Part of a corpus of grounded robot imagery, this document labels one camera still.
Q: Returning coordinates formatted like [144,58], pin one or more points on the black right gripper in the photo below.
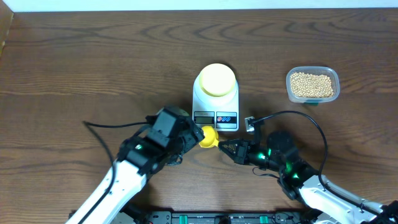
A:
[242,154]

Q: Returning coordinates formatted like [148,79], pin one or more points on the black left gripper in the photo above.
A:
[192,136]

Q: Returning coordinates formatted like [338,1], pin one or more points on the yellow measuring scoop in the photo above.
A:
[211,137]

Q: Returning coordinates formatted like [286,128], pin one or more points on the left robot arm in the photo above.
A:
[140,157]

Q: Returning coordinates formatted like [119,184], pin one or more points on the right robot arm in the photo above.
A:
[300,181]

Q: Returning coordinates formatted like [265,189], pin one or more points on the white digital kitchen scale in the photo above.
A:
[221,113]

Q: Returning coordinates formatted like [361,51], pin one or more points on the pale yellow bowl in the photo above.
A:
[217,80]

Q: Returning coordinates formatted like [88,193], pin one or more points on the pile of soybeans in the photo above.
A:
[307,85]

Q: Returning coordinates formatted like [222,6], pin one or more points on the clear plastic container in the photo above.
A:
[316,71]

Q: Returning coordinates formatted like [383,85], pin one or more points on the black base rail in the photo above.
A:
[131,214]

